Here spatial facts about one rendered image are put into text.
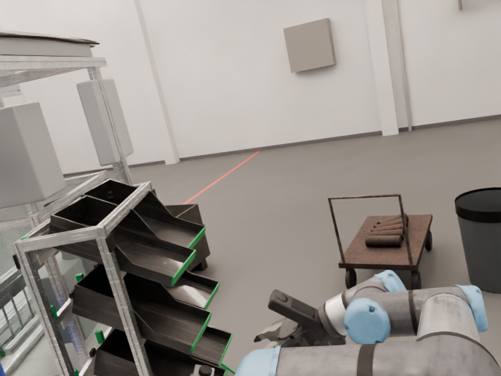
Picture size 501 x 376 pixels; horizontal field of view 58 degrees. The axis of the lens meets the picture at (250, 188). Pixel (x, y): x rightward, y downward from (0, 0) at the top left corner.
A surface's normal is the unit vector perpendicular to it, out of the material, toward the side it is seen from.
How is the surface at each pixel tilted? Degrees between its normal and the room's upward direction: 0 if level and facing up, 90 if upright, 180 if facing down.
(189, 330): 25
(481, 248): 95
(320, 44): 90
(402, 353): 7
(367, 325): 77
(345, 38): 90
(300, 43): 90
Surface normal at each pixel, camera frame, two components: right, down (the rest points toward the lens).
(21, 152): -0.06, 0.27
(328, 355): -0.24, -0.96
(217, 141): -0.36, 0.32
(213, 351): 0.22, -0.91
